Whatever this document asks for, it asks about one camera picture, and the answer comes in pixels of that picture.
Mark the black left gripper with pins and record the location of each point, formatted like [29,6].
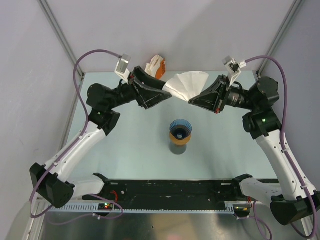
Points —
[147,97]

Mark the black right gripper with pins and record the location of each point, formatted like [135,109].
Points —
[213,98]

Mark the white paper coffee filters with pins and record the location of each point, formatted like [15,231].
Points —
[149,66]

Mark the single white paper filter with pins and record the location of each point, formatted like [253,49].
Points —
[187,85]

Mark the blue glass dripper cone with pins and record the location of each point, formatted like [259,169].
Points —
[180,129]

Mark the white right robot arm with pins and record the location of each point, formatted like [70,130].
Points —
[294,200]

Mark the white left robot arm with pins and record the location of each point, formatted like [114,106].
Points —
[50,180]

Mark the orange filter box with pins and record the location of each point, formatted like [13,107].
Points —
[161,68]

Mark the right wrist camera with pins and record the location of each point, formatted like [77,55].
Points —
[234,68]

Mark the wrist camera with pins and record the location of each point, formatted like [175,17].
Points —
[121,68]
[234,68]

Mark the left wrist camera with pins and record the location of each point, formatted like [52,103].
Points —
[121,68]

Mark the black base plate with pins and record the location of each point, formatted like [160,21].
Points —
[173,195]

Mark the white cable duct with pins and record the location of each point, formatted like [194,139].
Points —
[98,207]

